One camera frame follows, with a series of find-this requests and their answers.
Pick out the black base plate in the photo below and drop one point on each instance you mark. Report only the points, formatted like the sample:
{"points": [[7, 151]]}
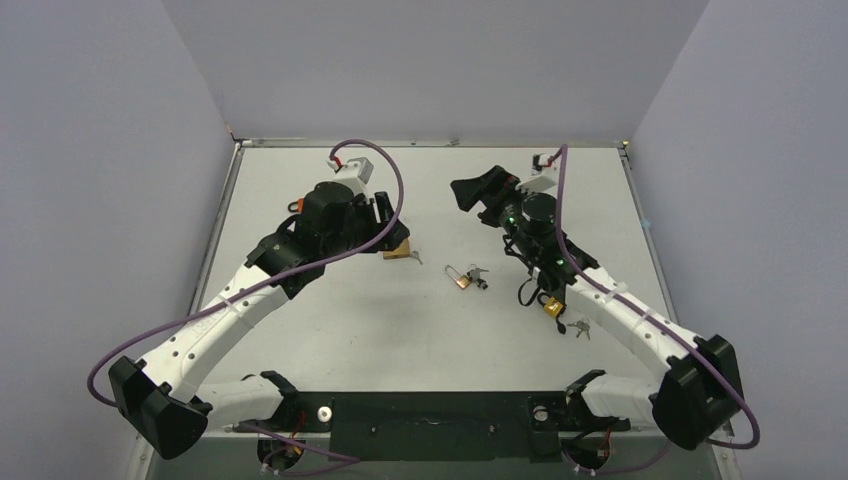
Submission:
{"points": [[441, 426]]}

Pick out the orange padlock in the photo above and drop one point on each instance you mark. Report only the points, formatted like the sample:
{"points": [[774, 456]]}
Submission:
{"points": [[296, 206]]}

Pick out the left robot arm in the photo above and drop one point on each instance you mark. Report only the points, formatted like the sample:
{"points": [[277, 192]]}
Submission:
{"points": [[163, 394]]}

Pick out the small brass padlock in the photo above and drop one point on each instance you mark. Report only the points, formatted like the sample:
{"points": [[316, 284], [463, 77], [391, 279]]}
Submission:
{"points": [[459, 278]]}

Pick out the large brass padlock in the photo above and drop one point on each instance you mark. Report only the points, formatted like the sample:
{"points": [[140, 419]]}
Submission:
{"points": [[402, 251]]}

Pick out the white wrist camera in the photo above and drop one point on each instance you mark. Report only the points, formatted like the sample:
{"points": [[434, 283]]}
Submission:
{"points": [[355, 175], [544, 174]]}

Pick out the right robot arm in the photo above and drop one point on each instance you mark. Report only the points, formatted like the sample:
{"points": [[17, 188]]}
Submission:
{"points": [[695, 386]]}

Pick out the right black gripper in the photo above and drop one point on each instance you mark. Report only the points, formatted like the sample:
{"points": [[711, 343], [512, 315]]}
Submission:
{"points": [[494, 198]]}

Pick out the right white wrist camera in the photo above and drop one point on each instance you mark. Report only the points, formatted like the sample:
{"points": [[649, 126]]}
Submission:
{"points": [[544, 174]]}

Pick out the small padlock key charm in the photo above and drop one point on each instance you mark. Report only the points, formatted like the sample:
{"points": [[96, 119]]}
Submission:
{"points": [[475, 275]]}

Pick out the yellow padlock keys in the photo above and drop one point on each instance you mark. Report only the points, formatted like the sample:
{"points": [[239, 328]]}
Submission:
{"points": [[581, 327]]}

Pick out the yellow padlock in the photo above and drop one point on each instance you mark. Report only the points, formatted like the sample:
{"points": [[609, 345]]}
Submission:
{"points": [[553, 308]]}

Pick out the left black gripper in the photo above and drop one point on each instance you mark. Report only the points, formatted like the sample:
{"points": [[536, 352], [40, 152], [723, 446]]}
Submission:
{"points": [[361, 206]]}

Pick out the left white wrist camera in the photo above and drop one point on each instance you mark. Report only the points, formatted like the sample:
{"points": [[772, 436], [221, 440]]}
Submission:
{"points": [[355, 175]]}

